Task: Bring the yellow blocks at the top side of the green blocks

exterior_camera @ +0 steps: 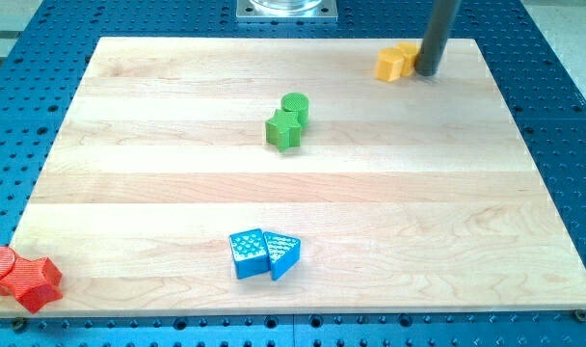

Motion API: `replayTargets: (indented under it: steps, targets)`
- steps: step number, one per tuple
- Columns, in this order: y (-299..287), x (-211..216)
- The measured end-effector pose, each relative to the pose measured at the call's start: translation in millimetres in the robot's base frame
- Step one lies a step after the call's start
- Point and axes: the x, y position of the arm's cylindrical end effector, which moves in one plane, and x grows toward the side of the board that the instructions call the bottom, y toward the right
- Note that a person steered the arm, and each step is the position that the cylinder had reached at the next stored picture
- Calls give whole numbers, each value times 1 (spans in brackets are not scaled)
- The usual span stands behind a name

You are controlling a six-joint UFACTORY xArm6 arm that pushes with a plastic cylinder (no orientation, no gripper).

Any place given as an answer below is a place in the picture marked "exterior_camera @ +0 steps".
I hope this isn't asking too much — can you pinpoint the green star block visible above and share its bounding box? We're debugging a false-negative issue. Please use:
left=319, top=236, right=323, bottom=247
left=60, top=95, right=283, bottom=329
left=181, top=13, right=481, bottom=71
left=265, top=109, right=302, bottom=151

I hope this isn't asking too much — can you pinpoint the green cylinder block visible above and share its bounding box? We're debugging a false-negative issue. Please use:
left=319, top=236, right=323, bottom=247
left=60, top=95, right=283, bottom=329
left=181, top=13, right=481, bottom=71
left=280, top=93, right=309, bottom=128

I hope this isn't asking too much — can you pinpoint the blue triangle block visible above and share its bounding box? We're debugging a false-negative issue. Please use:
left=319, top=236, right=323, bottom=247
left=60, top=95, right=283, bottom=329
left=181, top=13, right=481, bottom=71
left=264, top=231, right=302, bottom=280

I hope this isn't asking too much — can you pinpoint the blue square block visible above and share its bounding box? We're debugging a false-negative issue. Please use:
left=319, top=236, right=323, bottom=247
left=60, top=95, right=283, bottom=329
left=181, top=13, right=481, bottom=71
left=229, top=228, right=270, bottom=280

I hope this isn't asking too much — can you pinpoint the light wooden board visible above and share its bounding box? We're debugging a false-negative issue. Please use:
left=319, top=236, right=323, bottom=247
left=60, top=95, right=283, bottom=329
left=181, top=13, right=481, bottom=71
left=11, top=37, right=586, bottom=316

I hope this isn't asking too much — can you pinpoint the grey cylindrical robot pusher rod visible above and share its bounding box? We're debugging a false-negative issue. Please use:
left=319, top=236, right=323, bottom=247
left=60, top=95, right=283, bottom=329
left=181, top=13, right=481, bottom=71
left=415, top=0, right=462, bottom=77

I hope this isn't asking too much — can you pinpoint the red star block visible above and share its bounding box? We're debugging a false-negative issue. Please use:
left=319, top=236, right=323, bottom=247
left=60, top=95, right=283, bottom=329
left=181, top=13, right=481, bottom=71
left=0, top=257, right=63, bottom=313

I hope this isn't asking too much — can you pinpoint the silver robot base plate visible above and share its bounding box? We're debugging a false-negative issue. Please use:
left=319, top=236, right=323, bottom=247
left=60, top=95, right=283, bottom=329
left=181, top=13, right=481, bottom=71
left=235, top=0, right=338, bottom=21

